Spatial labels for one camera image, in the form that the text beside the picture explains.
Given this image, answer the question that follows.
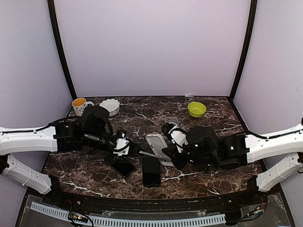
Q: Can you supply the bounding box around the clear magsafe phone case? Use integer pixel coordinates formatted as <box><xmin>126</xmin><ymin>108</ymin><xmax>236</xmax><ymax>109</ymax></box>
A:
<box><xmin>165</xmin><ymin>116</ymin><xmax>179</xmax><ymax>126</ymax></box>

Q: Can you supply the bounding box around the white silicone phone case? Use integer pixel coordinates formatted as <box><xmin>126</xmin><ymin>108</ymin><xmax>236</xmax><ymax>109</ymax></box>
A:
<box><xmin>145</xmin><ymin>134</ymin><xmax>174</xmax><ymax>167</ymax></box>

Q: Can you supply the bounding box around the black phone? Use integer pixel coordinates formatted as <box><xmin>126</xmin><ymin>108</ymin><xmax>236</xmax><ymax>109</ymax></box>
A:
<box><xmin>104</xmin><ymin>154</ymin><xmax>135</xmax><ymax>178</ymax></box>
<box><xmin>142</xmin><ymin>157</ymin><xmax>161</xmax><ymax>187</ymax></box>

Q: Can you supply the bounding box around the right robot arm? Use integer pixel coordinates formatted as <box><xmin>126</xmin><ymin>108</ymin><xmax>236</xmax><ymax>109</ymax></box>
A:
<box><xmin>161</xmin><ymin>123</ymin><xmax>303</xmax><ymax>205</ymax></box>

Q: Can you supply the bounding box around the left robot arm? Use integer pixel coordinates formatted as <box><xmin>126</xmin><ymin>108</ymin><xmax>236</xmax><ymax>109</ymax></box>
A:
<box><xmin>0</xmin><ymin>106</ymin><xmax>141</xmax><ymax>206</ymax></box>

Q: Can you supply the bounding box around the green bowl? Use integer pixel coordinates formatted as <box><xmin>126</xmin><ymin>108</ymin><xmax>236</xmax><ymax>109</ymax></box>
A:
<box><xmin>187</xmin><ymin>102</ymin><xmax>207</xmax><ymax>118</ymax></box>

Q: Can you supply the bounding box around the white scalloped bowl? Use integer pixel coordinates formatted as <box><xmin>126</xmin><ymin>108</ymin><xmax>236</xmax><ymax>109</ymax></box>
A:
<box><xmin>99</xmin><ymin>98</ymin><xmax>121</xmax><ymax>116</ymax></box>

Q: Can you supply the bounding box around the patterned mug yellow inside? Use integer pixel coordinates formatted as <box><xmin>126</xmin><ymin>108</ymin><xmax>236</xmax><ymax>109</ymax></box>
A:
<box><xmin>72</xmin><ymin>97</ymin><xmax>94</xmax><ymax>116</ymax></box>

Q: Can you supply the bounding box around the small circuit board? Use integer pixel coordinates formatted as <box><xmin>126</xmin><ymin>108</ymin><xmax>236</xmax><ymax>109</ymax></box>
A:
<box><xmin>68</xmin><ymin>212</ymin><xmax>89</xmax><ymax>224</ymax></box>

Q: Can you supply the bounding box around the white slotted cable duct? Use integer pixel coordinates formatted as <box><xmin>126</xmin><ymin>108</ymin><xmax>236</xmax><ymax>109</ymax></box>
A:
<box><xmin>30</xmin><ymin>202</ymin><xmax>226</xmax><ymax>227</ymax></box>

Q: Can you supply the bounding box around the black front table rail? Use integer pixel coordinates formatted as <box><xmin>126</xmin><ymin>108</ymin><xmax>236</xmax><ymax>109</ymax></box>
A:
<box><xmin>42</xmin><ymin>191</ymin><xmax>268</xmax><ymax>213</ymax></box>

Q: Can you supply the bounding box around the right black frame post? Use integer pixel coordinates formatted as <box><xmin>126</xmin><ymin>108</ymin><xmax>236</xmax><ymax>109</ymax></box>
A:
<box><xmin>229</xmin><ymin>0</ymin><xmax>258</xmax><ymax>102</ymax></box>

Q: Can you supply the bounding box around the black frame post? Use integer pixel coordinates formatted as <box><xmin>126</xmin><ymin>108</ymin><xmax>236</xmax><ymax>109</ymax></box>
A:
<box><xmin>47</xmin><ymin>0</ymin><xmax>77</xmax><ymax>100</ymax></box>
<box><xmin>229</xmin><ymin>0</ymin><xmax>258</xmax><ymax>102</ymax></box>

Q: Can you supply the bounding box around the left black frame post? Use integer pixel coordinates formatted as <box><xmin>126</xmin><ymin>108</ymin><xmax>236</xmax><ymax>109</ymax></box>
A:
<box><xmin>47</xmin><ymin>0</ymin><xmax>77</xmax><ymax>100</ymax></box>

